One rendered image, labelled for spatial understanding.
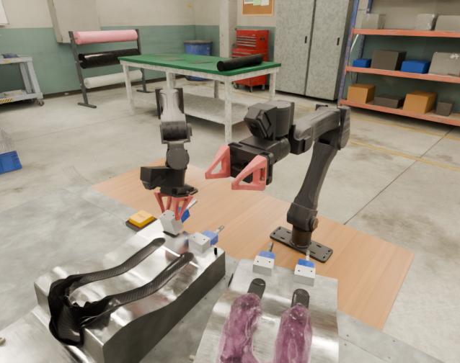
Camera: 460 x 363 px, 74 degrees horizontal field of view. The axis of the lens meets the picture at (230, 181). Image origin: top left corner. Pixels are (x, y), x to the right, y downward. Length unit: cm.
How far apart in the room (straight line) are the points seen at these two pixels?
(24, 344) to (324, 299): 66
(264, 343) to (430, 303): 164
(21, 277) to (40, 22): 652
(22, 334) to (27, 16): 674
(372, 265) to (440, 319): 116
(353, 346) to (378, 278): 25
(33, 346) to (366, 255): 90
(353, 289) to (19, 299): 89
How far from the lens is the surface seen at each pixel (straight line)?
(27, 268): 111
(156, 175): 81
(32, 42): 729
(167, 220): 89
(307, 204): 92
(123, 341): 70
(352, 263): 102
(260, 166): 55
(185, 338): 80
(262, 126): 58
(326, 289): 84
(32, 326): 85
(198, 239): 85
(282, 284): 83
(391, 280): 101
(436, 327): 211
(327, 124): 86
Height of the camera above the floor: 145
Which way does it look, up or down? 28 degrees down
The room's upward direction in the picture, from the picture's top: straight up
